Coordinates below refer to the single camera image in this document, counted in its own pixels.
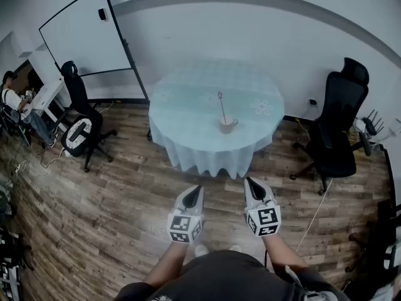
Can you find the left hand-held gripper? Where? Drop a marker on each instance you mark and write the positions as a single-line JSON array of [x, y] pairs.
[[183, 226]]

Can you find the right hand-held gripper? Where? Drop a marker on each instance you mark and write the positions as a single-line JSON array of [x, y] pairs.
[[264, 219]]

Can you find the white cup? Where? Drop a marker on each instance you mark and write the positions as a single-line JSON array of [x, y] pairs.
[[226, 127]]

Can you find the red star wand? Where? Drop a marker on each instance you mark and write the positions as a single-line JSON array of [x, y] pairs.
[[223, 111]]

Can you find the person's left forearm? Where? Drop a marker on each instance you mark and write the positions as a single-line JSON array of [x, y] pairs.
[[166, 265]]

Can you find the person's right forearm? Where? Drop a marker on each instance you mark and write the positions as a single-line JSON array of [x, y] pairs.
[[282, 252]]

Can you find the person's left shoe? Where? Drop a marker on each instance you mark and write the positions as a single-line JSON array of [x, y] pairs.
[[201, 250]]

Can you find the person's shoe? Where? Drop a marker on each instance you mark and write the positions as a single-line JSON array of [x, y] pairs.
[[235, 248], [201, 250]]

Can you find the person's right shoe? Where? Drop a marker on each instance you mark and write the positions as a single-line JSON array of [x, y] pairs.
[[235, 248]]

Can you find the round table with blue tablecloth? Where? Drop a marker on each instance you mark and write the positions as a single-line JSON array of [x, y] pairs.
[[194, 130]]

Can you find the person's dark shirt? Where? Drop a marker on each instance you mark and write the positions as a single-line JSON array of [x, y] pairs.
[[228, 277]]

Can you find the black mesh office chair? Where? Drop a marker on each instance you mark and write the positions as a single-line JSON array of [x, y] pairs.
[[341, 105]]

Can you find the black router with antennas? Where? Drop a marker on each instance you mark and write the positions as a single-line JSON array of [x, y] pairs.
[[371, 127]]

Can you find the white patterned seat cushion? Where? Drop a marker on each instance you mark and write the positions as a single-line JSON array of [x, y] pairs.
[[69, 144]]

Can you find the black office chair thin back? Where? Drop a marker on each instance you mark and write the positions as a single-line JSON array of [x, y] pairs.
[[76, 89]]

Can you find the white power strip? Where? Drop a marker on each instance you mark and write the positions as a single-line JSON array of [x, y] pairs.
[[19, 167]]

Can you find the white desk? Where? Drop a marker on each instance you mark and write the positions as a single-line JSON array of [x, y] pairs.
[[50, 94]]

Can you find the whiteboard on black stand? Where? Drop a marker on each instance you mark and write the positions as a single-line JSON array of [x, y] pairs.
[[81, 33]]

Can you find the black whiteboard eraser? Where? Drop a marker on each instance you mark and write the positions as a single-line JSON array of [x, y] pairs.
[[102, 13]]

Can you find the black wall plug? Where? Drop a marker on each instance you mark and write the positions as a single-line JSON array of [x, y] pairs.
[[312, 102]]

